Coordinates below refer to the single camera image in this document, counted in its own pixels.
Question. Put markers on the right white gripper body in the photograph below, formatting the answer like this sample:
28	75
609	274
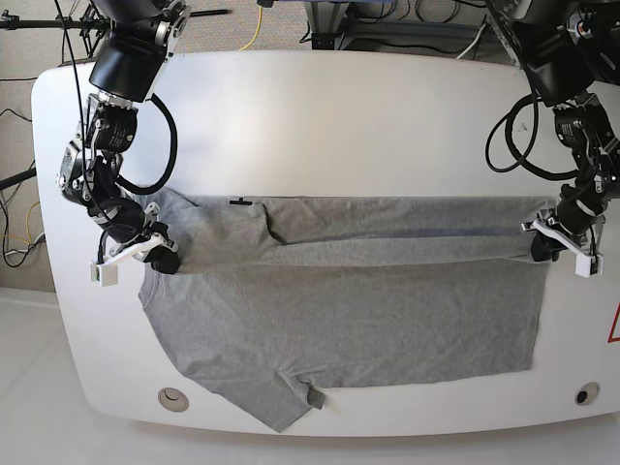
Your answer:
138	233

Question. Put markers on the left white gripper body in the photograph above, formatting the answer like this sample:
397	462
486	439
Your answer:
588	260

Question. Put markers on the grey T-shirt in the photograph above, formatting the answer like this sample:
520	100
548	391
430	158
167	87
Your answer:
278	299

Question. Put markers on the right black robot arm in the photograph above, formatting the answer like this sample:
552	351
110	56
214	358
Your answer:
141	42

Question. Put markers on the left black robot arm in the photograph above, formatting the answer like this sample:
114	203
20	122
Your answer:
562	48

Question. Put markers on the right table grommet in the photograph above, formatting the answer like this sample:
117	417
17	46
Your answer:
587	394

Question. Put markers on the table grommet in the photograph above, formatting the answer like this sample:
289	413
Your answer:
587	394
173	400

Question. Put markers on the left table grommet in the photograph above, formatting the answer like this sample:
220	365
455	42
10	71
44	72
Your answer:
173	400

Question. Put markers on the black tripod stand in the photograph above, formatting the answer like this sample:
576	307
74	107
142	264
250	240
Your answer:
90	23

